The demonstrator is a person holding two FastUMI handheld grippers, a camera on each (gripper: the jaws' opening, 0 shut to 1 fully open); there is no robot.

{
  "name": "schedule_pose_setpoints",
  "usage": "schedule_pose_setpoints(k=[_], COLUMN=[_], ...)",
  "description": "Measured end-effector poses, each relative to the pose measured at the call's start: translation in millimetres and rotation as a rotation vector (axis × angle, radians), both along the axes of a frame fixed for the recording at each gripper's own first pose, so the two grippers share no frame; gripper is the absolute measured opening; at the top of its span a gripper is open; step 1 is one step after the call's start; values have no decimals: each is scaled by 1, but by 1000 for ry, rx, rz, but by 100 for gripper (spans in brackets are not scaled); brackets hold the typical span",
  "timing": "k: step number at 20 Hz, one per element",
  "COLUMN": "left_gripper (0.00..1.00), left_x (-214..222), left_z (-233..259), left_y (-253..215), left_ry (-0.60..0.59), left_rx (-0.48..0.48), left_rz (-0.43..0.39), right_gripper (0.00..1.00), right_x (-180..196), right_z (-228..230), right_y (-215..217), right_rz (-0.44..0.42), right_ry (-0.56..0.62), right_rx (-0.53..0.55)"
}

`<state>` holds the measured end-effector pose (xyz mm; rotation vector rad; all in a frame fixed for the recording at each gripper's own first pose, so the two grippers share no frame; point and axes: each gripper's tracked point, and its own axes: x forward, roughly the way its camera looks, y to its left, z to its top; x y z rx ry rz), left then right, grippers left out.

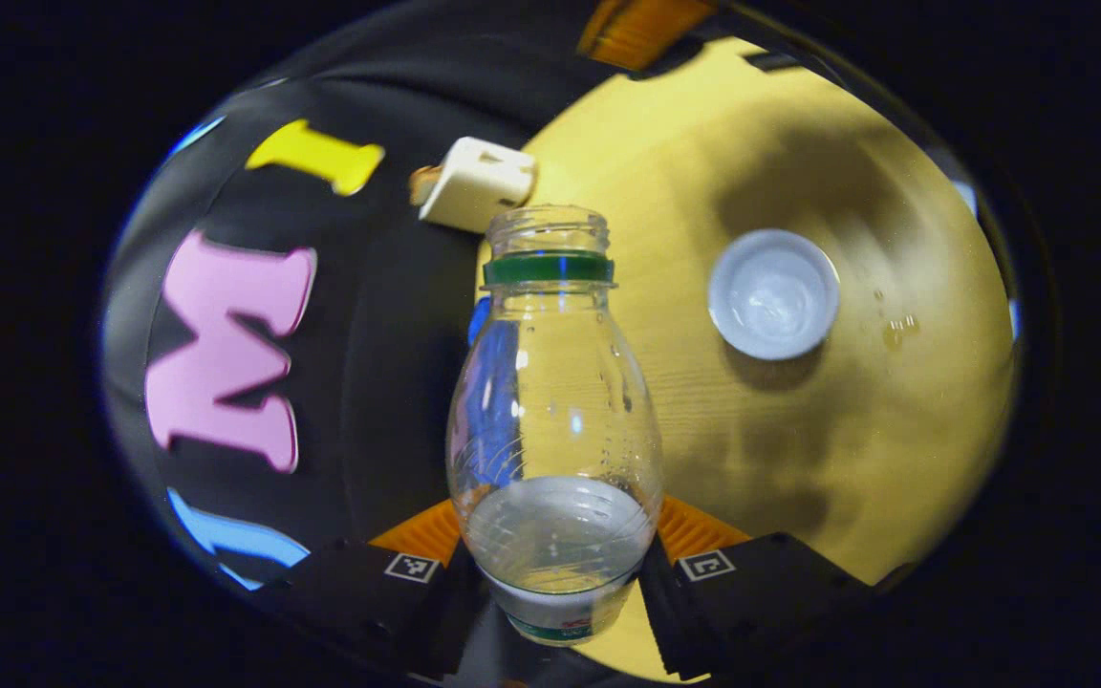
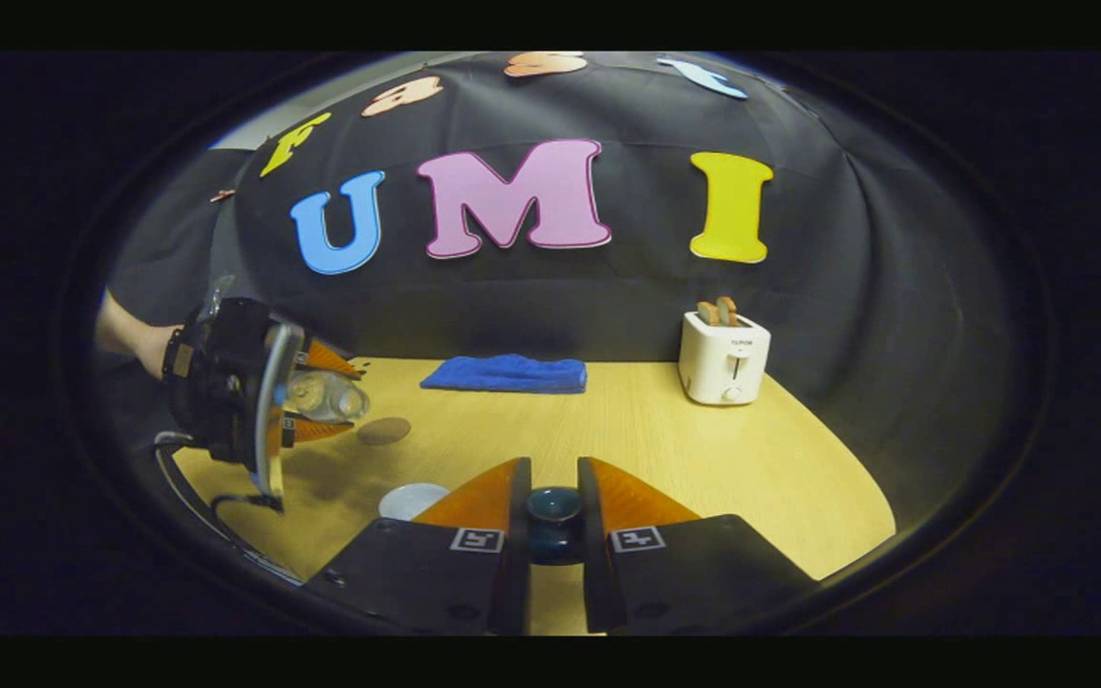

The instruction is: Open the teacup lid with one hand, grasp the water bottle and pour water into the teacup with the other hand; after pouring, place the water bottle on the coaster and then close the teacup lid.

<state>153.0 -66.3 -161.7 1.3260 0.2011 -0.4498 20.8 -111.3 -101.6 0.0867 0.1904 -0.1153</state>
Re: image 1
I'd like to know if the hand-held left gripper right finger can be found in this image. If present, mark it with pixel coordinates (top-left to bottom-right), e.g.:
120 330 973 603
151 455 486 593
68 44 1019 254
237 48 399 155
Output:
637 495 878 681

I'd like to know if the blue folded towel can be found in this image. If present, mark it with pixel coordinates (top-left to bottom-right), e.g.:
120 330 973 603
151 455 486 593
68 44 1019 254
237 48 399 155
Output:
467 296 525 488

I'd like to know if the light blue teacup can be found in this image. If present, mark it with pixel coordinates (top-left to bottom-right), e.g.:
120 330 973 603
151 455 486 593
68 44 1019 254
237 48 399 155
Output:
708 229 841 362

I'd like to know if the spilled water puddle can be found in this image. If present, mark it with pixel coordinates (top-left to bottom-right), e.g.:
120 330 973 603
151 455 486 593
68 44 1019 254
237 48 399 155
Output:
874 290 922 351

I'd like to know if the black backdrop cloth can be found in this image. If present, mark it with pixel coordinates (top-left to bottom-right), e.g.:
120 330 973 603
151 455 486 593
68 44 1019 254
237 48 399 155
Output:
99 0 614 598

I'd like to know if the white toaster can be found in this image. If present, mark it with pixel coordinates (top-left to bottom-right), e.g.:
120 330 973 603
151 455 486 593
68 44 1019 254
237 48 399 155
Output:
417 137 538 235

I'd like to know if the clear plastic water bottle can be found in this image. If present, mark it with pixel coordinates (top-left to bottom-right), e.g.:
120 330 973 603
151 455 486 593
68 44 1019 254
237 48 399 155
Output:
445 205 663 648

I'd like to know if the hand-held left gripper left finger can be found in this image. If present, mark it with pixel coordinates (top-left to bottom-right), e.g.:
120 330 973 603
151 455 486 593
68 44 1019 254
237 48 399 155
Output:
254 499 481 679

